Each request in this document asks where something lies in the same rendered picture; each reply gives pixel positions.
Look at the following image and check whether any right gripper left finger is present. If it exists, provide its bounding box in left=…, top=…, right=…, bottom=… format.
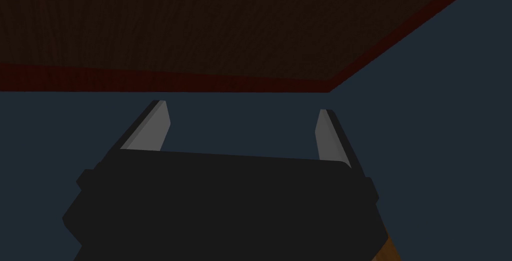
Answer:
left=113, top=99, right=172, bottom=153

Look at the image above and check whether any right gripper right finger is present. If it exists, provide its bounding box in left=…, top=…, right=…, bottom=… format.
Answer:
left=314, top=108, right=359, bottom=170

